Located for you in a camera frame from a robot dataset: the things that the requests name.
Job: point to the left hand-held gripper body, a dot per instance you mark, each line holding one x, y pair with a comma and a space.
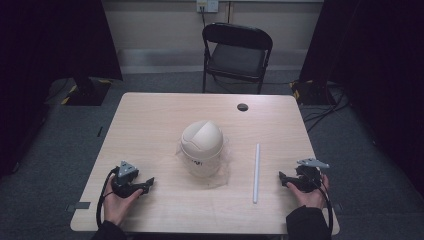
125, 180

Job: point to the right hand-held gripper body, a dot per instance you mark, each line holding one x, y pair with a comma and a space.
310, 176

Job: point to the person's right hand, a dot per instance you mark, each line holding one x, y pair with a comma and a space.
310, 198

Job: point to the person's left hand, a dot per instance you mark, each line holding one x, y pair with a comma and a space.
117, 206

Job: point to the white plastic tube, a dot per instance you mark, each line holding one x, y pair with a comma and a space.
256, 173

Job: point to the grey tape strip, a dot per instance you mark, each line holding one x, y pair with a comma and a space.
78, 206

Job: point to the clear plastic bag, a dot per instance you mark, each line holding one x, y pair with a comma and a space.
224, 175

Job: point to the beige swing-lid trash bin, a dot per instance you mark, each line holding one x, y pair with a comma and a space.
201, 146

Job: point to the black stand base striped tape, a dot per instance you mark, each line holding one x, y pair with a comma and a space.
85, 91
310, 91

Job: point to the black folding chair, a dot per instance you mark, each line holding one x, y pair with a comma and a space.
237, 56

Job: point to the black curtain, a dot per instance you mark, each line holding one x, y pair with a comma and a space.
376, 66
50, 43

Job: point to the white wall outlet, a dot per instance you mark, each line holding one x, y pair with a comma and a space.
207, 5

